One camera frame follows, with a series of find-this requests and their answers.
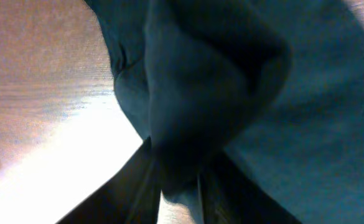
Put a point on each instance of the dark green shirt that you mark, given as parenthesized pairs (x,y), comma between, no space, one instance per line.
(276,85)

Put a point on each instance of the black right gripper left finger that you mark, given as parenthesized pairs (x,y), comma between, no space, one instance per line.
(131,196)

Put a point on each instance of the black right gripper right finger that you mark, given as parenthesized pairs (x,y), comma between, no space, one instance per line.
(227,196)

